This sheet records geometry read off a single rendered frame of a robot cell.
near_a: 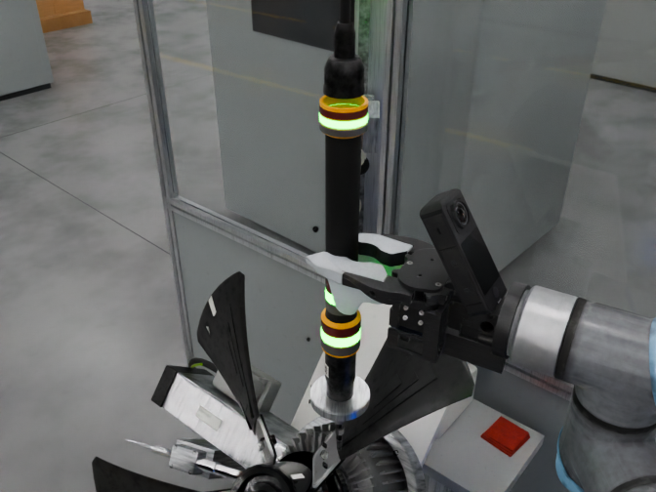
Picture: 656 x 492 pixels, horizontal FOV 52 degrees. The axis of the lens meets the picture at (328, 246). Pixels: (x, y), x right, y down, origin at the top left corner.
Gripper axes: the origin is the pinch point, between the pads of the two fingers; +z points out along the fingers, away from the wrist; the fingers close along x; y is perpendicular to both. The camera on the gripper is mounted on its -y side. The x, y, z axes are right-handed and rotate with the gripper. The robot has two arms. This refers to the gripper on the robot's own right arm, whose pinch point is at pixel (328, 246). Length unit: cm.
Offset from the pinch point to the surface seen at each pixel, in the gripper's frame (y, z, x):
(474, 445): 80, -7, 54
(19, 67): 141, 484, 315
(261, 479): 41.9, 10.5, -0.9
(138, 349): 166, 161, 109
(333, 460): 38.8, 2.0, 4.9
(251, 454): 55, 21, 11
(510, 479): 80, -16, 49
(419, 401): 26.7, -8.1, 9.6
